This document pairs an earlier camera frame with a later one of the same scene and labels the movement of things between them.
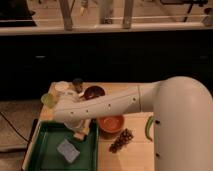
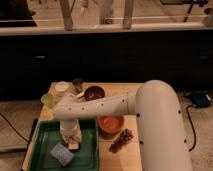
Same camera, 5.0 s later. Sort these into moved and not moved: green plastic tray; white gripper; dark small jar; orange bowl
Moved: white gripper
Not moved: orange bowl; green plastic tray; dark small jar
